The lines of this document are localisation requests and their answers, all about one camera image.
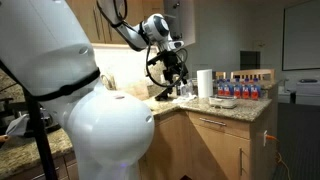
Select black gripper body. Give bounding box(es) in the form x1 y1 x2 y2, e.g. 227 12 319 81
159 49 184 77

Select wooden drawer with metal handle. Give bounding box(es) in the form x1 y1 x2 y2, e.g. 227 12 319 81
188 111 252 140

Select white open cabinet door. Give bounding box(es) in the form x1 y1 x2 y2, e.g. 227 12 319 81
163 0 196 48

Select clear plastic bag of bottles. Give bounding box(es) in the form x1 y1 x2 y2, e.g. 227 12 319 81
179 78 195 98

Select black pan with lid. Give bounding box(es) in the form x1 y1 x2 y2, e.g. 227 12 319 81
154 87 174 102

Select white paper sheet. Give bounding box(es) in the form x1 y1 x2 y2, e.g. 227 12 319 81
172 94 198 103

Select white paper towel roll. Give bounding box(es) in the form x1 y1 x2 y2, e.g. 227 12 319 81
196 68 214 99

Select narrow wooden chair back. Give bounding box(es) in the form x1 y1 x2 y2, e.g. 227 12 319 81
214 71 228 81

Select red label water bottle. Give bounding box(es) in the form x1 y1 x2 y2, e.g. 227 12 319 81
241 77 251 100
217 78 226 98
224 78 234 98
233 77 242 100
250 77 261 101

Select white rectangular dish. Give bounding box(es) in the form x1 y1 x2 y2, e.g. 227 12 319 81
208 94 238 110

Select low white cabinet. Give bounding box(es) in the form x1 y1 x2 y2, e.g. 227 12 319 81
278 85 296 104

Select wooden base cabinet body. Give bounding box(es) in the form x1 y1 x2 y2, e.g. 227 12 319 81
138 83 280 180

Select white projector screen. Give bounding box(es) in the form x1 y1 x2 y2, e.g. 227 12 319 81
282 0 320 72

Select white printer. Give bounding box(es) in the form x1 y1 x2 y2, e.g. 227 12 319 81
294 78 320 107

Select wooden cabinet with drawers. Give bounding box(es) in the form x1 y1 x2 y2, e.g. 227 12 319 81
0 151 80 180

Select black tripod pole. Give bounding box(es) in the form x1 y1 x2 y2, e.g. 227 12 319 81
22 88 59 180

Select crumpled white paper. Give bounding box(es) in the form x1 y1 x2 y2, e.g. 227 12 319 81
5 113 30 137

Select black metal equipment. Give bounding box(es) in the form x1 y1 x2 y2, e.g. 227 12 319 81
0 96 62 138

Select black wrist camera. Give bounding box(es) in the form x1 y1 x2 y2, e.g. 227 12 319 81
146 54 166 67

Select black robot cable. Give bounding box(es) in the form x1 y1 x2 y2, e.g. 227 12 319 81
96 0 190 89

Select small dark wall panel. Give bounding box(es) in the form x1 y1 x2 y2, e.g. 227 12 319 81
239 50 261 71

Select wooden wall cabinets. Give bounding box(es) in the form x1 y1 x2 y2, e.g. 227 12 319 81
65 0 165 45

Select wooden cabinet door with handle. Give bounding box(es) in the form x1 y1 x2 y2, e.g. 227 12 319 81
189 123 252 180

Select orange power cable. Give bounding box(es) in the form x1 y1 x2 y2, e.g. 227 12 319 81
265 134 292 180

